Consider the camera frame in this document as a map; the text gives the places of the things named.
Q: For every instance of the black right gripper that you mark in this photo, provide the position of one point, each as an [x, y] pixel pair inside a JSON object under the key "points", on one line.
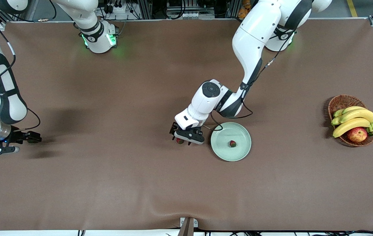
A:
{"points": [[18, 137]]}

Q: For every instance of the red strawberry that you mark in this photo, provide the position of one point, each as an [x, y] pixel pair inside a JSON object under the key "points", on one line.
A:
{"points": [[180, 141], [232, 144]]}

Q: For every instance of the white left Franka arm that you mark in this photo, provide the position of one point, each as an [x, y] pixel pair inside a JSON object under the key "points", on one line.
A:
{"points": [[258, 29]]}

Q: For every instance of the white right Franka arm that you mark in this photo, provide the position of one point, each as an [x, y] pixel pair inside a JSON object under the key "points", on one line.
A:
{"points": [[91, 41]]}

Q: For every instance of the pale green round plate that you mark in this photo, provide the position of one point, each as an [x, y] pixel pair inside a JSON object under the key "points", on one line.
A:
{"points": [[239, 134]]}

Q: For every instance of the brown table cloth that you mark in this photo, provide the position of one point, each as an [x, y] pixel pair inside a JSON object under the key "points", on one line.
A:
{"points": [[124, 82]]}

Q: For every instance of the brown wooden bar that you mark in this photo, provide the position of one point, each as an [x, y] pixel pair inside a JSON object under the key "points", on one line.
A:
{"points": [[186, 229]]}

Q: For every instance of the white terminal block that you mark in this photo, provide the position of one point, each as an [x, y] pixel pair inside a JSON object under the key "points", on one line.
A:
{"points": [[193, 15]]}

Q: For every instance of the orange bread rolls pile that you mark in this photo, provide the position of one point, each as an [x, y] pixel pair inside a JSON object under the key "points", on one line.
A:
{"points": [[242, 13]]}

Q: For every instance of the white power strip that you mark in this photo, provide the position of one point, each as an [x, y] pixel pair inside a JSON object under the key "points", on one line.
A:
{"points": [[121, 9]]}

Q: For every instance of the yellow banana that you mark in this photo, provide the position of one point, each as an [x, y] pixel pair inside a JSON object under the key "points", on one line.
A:
{"points": [[347, 109], [350, 125], [336, 121], [360, 114]]}

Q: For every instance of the brown wicker basket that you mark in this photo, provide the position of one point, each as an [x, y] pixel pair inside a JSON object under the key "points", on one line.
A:
{"points": [[343, 101]]}

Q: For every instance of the red yellow apple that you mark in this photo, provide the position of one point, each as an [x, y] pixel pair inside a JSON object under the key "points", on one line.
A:
{"points": [[357, 135]]}

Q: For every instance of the aluminium frame post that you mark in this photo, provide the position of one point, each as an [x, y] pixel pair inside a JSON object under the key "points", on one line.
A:
{"points": [[145, 9], [232, 9]]}

